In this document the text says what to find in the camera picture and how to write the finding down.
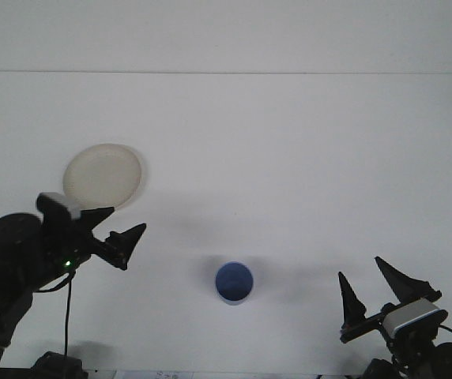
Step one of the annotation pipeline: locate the pale blue cup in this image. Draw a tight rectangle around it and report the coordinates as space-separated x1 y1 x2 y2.
214 260 255 307

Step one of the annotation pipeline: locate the pale round plate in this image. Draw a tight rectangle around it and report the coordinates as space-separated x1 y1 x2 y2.
62 142 149 215

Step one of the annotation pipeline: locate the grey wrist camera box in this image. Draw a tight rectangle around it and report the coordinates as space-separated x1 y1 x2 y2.
382 298 449 336
36 192 83 221

